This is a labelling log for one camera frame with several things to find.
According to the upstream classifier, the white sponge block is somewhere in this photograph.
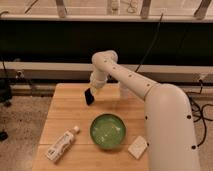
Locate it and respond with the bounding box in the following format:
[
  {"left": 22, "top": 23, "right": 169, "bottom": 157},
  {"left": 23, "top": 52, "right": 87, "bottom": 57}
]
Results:
[{"left": 128, "top": 136, "right": 147, "bottom": 159}]

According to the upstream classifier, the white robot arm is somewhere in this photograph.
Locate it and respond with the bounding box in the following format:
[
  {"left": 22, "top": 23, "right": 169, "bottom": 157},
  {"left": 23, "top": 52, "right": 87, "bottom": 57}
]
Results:
[{"left": 90, "top": 50, "right": 201, "bottom": 171}]

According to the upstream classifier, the metal rail beam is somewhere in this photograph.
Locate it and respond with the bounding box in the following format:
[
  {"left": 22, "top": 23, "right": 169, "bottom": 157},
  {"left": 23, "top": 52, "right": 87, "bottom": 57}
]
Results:
[{"left": 0, "top": 60, "right": 213, "bottom": 84}]

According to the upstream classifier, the green bowl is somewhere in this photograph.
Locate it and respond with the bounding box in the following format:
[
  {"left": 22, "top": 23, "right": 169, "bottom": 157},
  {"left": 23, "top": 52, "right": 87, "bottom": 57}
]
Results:
[{"left": 90, "top": 113, "right": 126, "bottom": 150}]

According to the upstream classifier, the white plastic bottle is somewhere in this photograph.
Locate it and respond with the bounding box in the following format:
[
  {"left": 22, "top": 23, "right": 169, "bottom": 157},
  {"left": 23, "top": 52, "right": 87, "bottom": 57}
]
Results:
[{"left": 45, "top": 126, "right": 80, "bottom": 163}]

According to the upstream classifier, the black eraser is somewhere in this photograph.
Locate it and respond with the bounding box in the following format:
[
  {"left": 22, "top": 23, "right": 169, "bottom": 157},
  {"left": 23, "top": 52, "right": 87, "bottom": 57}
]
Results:
[{"left": 84, "top": 89, "right": 95, "bottom": 105}]

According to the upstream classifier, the black cable on floor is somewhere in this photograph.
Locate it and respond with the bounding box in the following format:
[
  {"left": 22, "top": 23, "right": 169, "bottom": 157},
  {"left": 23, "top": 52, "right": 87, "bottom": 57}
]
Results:
[{"left": 186, "top": 79, "right": 213, "bottom": 148}]

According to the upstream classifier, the black hanging cable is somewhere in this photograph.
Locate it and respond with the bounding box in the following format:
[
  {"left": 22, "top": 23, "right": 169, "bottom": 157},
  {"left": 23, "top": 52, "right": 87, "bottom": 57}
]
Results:
[{"left": 134, "top": 13, "right": 165, "bottom": 73}]

